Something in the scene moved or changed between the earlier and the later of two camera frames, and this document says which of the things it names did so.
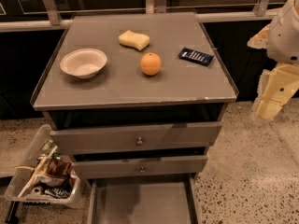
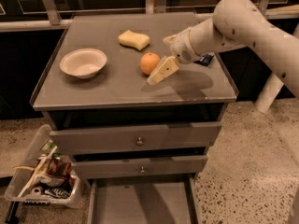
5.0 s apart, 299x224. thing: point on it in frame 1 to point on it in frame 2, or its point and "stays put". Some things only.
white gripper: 284,37 to 181,49
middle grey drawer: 163,166 stays put
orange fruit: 150,63 stays put
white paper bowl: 84,63 stays put
